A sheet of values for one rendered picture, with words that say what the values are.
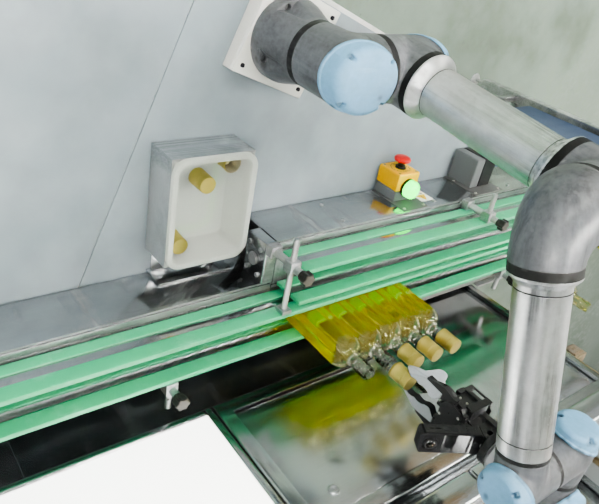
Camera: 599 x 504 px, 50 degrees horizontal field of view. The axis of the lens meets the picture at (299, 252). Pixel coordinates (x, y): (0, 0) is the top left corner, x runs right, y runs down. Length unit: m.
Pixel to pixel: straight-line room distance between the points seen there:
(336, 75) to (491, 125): 0.25
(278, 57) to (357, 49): 0.16
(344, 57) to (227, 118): 0.31
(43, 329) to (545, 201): 0.81
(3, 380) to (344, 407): 0.65
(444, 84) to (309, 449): 0.69
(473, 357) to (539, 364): 0.78
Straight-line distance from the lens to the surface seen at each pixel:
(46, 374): 1.11
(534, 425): 0.93
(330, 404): 1.35
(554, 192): 0.85
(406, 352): 1.31
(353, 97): 1.04
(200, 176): 1.19
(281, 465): 1.22
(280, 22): 1.13
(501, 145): 1.01
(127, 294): 1.24
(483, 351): 1.70
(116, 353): 1.14
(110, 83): 1.11
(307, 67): 1.07
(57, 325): 1.17
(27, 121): 1.08
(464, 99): 1.05
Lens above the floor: 1.72
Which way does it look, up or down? 39 degrees down
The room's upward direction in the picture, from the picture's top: 130 degrees clockwise
